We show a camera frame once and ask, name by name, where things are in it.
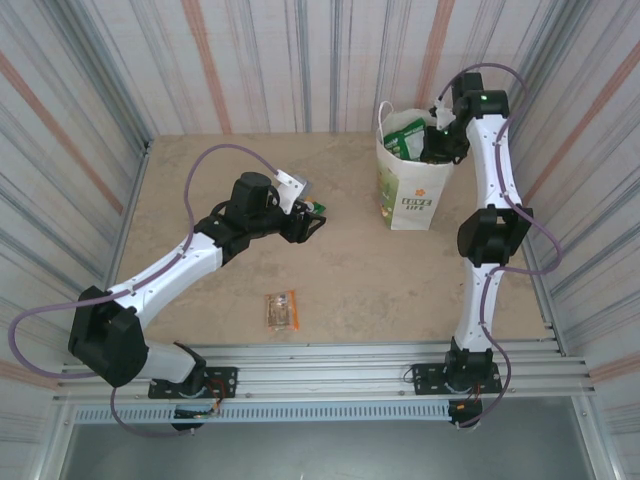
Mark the small clear orange snack pack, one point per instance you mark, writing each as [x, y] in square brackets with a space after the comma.
[281, 310]

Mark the green snack pouch white label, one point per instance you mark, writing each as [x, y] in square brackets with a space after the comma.
[405, 140]

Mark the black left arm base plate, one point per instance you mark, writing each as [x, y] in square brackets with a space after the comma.
[225, 377]

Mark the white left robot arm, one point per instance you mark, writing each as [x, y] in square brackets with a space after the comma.
[165, 270]

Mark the aluminium rail frame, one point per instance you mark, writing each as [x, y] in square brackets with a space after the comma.
[325, 370]

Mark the yellow green snack pouch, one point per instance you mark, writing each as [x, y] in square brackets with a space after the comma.
[316, 205]

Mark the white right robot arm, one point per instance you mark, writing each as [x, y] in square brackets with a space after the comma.
[487, 165]

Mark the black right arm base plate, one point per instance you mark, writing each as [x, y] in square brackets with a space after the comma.
[425, 377]

